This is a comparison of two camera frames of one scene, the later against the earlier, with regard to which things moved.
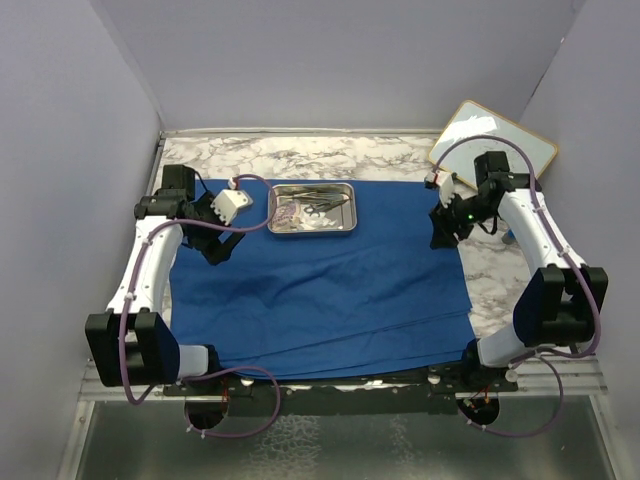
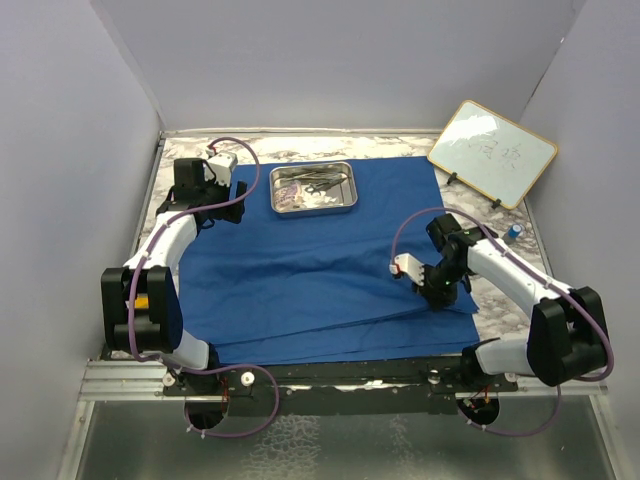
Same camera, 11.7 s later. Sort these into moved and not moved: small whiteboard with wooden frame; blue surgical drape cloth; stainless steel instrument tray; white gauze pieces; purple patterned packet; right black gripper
Moved: stainless steel instrument tray; right black gripper; purple patterned packet; white gauze pieces
Not moved: small whiteboard with wooden frame; blue surgical drape cloth
